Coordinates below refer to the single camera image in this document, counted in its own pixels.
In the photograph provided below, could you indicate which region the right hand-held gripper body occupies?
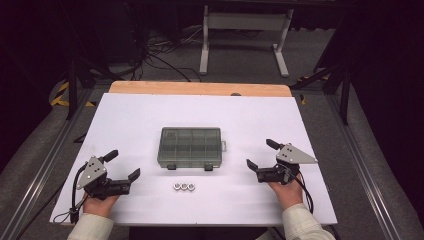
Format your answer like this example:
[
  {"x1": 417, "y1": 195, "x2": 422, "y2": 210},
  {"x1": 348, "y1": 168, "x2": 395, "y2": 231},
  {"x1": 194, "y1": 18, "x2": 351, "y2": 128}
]
[{"x1": 256, "y1": 143, "x2": 318, "y2": 186}]

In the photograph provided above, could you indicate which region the left hand-held gripper cable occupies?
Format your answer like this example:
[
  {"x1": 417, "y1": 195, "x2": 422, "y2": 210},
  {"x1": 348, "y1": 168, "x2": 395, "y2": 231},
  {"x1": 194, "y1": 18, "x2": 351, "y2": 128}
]
[{"x1": 53, "y1": 163, "x2": 91, "y2": 225}]

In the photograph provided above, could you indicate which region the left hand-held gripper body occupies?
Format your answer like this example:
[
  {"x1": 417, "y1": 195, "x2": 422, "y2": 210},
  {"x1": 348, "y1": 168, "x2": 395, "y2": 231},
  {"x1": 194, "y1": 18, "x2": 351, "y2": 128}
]
[{"x1": 76, "y1": 155, "x2": 132, "y2": 201}]

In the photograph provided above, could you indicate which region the hand-held gripper cable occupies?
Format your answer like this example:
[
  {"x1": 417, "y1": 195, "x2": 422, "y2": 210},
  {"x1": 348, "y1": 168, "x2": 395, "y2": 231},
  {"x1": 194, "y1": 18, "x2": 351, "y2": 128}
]
[
  {"x1": 284, "y1": 164, "x2": 315, "y2": 215},
  {"x1": 53, "y1": 163, "x2": 91, "y2": 225}
]

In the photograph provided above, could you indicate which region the right hand-held gripper cable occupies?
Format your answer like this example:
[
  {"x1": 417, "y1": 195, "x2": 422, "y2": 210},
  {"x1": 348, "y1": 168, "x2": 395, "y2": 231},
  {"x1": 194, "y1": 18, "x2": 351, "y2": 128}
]
[{"x1": 284, "y1": 164, "x2": 315, "y2": 215}]

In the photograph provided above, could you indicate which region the white board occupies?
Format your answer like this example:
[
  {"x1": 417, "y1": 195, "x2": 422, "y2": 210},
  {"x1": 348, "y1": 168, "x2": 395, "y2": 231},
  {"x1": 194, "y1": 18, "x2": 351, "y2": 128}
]
[{"x1": 49, "y1": 92, "x2": 338, "y2": 228}]

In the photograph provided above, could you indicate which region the grey plastic compartment box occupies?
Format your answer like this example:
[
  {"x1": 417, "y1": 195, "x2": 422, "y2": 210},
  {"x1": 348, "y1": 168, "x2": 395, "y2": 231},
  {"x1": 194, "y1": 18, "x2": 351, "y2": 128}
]
[{"x1": 156, "y1": 126, "x2": 228, "y2": 172}]

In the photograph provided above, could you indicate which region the person's left hand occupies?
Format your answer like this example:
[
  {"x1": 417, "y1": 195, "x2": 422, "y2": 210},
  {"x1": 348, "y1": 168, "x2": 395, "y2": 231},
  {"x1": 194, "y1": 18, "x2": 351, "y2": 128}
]
[{"x1": 82, "y1": 192, "x2": 120, "y2": 218}]

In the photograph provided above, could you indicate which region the person's right hand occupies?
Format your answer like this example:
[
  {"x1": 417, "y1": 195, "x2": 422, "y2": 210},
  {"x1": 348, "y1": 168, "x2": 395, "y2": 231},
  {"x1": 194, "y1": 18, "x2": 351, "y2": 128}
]
[{"x1": 267, "y1": 178, "x2": 304, "y2": 211}]

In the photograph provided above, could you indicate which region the black tripod stand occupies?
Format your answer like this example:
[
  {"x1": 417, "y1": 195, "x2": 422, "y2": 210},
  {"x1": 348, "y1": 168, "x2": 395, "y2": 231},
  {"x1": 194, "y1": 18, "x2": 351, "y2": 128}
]
[
  {"x1": 64, "y1": 56, "x2": 124, "y2": 121},
  {"x1": 289, "y1": 19, "x2": 354, "y2": 126}
]

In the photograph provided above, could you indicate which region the bundle of black floor cables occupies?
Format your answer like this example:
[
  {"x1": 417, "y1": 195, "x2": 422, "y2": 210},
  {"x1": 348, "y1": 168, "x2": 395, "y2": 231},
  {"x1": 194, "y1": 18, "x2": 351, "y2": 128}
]
[{"x1": 133, "y1": 26, "x2": 204, "y2": 83}]

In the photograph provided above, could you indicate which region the white metal stand frame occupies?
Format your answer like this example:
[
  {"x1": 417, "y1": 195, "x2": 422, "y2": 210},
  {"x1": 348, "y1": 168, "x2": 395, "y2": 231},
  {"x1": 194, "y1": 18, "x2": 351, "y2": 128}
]
[{"x1": 198, "y1": 4, "x2": 295, "y2": 78}]

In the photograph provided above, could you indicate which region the aluminium rail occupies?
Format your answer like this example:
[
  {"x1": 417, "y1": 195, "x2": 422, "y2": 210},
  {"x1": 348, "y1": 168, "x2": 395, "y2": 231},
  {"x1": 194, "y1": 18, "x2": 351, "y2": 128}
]
[
  {"x1": 324, "y1": 94, "x2": 411, "y2": 240},
  {"x1": 0, "y1": 88, "x2": 98, "y2": 240}
]

